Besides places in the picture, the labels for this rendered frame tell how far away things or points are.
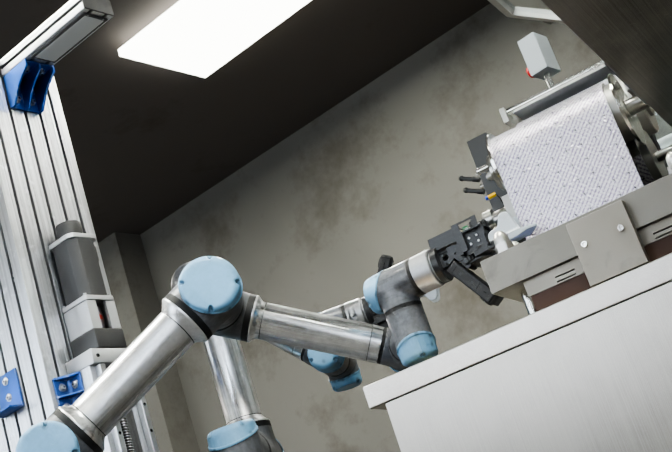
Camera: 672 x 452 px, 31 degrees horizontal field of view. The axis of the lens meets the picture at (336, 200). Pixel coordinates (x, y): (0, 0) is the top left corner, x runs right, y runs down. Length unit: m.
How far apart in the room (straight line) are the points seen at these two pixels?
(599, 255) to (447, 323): 4.83
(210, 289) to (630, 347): 0.80
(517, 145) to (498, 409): 0.56
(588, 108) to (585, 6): 0.71
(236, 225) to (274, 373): 0.99
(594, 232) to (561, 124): 0.35
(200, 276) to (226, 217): 5.57
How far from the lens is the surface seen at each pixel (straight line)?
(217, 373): 2.92
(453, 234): 2.27
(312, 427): 7.36
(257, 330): 2.42
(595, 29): 1.65
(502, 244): 2.08
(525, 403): 1.96
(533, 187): 2.27
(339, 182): 7.28
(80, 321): 2.71
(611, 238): 1.98
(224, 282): 2.28
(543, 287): 2.04
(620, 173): 2.23
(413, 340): 2.29
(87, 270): 2.74
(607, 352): 1.93
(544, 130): 2.29
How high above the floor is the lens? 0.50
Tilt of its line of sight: 20 degrees up
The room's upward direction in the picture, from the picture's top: 19 degrees counter-clockwise
